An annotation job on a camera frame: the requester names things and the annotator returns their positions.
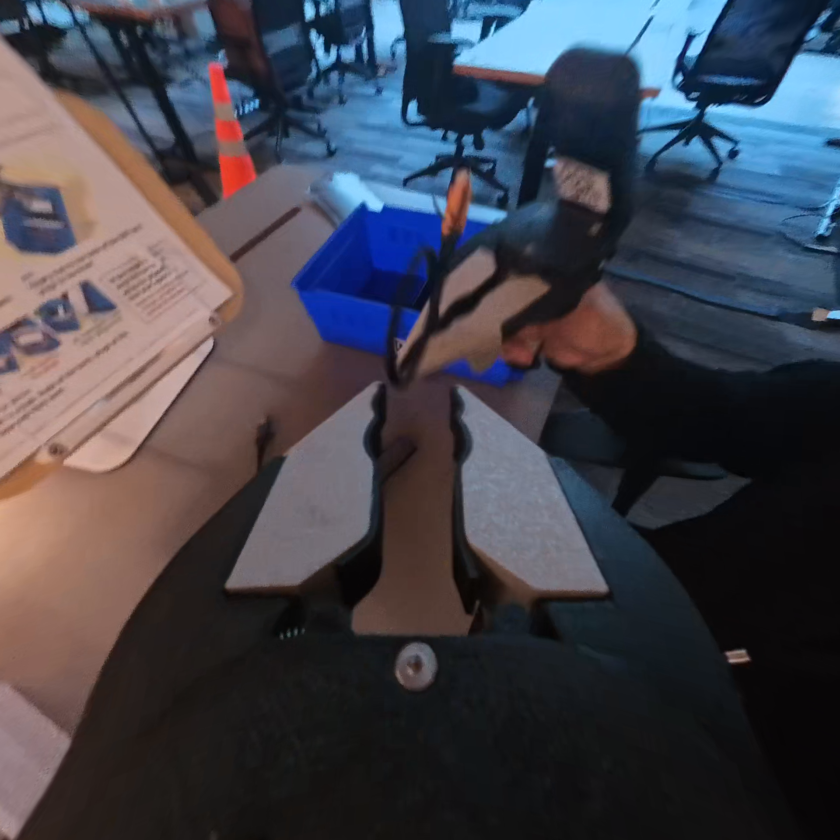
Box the person's right forearm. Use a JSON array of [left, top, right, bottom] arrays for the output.
[[558, 328, 840, 480]]

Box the white power strip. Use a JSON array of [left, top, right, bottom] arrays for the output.
[[814, 184, 840, 253]]

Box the person's dark clothed body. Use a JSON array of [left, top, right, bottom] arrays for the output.
[[617, 472, 840, 840]]

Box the orange traffic cone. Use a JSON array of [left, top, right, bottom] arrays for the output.
[[206, 62, 258, 199]]

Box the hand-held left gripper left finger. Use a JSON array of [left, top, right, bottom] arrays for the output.
[[225, 382, 387, 608]]

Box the white table with orange edge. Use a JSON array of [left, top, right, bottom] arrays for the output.
[[453, 0, 729, 204]]

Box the black chair with armrest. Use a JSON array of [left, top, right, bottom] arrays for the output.
[[538, 413, 729, 513]]

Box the black mesh office chair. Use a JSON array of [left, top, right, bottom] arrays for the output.
[[646, 0, 831, 178]]

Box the blue plastic bin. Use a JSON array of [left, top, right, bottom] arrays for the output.
[[292, 203, 526, 388]]

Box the row of black office chairs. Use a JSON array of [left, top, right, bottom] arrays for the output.
[[210, 0, 526, 204]]

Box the white printed paper sheet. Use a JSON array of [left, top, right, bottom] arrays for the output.
[[0, 682, 72, 840]]

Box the person's right hand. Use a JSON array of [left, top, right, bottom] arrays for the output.
[[500, 285, 639, 375]]

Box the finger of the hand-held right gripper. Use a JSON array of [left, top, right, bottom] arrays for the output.
[[406, 277, 552, 382], [395, 247, 500, 365]]

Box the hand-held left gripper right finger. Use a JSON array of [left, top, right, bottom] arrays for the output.
[[449, 386, 611, 618]]

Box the black cable with orange plug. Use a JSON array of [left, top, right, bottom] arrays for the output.
[[384, 167, 475, 389]]

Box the white stand base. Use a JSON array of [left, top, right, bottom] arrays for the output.
[[62, 338, 214, 473]]

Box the printed instruction sheet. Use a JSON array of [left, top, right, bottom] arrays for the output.
[[0, 39, 232, 480]]

